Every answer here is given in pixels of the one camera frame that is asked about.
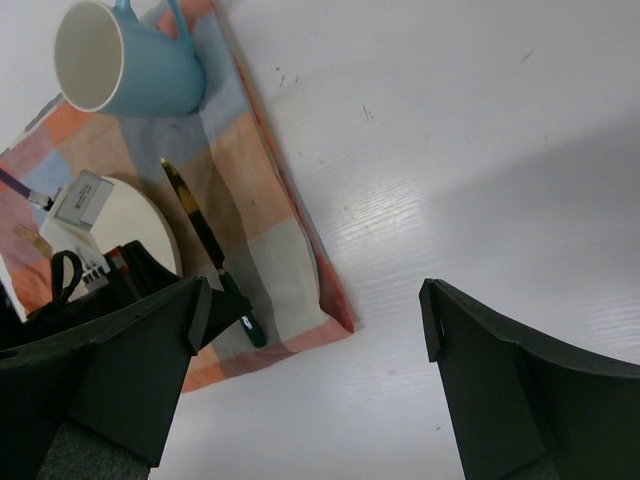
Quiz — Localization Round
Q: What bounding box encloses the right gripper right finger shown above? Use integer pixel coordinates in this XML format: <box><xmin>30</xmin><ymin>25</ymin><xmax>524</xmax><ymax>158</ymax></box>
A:
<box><xmin>419</xmin><ymin>279</ymin><xmax>639</xmax><ymax>479</ymax></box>

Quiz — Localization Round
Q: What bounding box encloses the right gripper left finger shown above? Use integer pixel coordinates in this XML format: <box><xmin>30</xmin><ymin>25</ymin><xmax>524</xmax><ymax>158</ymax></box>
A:
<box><xmin>1</xmin><ymin>278</ymin><xmax>212</xmax><ymax>479</ymax></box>

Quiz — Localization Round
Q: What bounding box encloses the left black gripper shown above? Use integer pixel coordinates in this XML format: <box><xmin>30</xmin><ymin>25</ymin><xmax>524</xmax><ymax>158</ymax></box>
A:
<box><xmin>1</xmin><ymin>241</ymin><xmax>250</xmax><ymax>345</ymax></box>

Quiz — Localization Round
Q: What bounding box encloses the cream ceramic plate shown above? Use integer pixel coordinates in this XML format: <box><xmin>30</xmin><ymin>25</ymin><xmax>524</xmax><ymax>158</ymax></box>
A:
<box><xmin>91</xmin><ymin>176</ymin><xmax>183</xmax><ymax>275</ymax></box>

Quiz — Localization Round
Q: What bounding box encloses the gold fork green handle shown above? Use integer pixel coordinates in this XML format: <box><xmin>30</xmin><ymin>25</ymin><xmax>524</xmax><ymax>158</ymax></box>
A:
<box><xmin>12</xmin><ymin>223</ymin><xmax>53</xmax><ymax>259</ymax></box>

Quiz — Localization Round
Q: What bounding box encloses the orange blue checkered cloth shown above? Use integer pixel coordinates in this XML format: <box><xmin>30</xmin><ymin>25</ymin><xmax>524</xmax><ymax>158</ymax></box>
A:
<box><xmin>1</xmin><ymin>1</ymin><xmax>355</xmax><ymax>392</ymax></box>

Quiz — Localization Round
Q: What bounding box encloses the gold knife green handle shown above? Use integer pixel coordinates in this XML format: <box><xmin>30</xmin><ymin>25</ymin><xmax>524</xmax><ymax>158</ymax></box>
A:
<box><xmin>160</xmin><ymin>158</ymin><xmax>267</xmax><ymax>348</ymax></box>

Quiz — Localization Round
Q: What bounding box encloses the light blue mug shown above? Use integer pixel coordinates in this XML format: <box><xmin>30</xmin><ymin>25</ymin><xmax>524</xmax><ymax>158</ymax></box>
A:
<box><xmin>54</xmin><ymin>1</ymin><xmax>206</xmax><ymax>118</ymax></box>

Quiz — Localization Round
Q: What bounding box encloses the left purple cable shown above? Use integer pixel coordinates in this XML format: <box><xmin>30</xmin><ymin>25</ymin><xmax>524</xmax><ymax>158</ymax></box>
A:
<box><xmin>0</xmin><ymin>167</ymin><xmax>54</xmax><ymax>210</ymax></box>

